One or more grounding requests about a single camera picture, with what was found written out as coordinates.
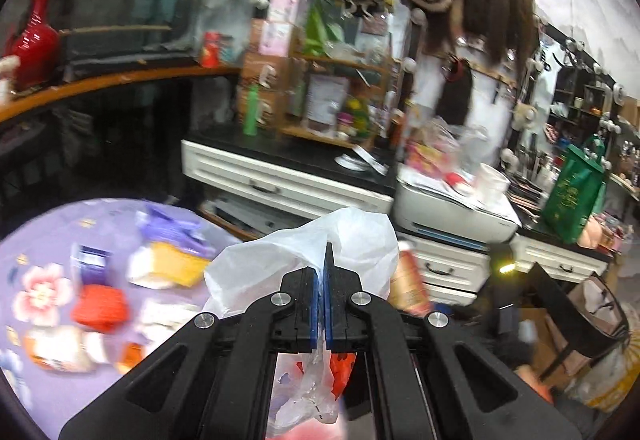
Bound white plastic bag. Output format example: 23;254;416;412
203;208;399;317

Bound white crumpled tissue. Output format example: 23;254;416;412
134;299;200;344

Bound white three-drawer cabinet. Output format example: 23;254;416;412
397;233;489;305

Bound red foam net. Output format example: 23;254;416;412
70;284;129;334

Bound purple floral tablecloth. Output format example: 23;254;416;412
1;198;208;439

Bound black wooden chair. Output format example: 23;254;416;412
526;262;629;380

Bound purple plastic bag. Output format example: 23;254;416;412
136;204;216;260

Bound white printer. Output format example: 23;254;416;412
392;165;521;244

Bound blue white small box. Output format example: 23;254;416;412
70;243;112;287

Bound white upper drawer cabinet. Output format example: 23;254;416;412
182;140;393;220

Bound green shopping bag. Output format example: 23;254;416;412
541;134;605;244

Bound green bottle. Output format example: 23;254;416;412
243;84;260;137

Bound wooden shelf rack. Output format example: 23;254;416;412
276;52;399;149

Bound red tin can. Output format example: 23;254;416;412
200;31;220;68

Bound red vase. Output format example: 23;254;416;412
8;0;61;92

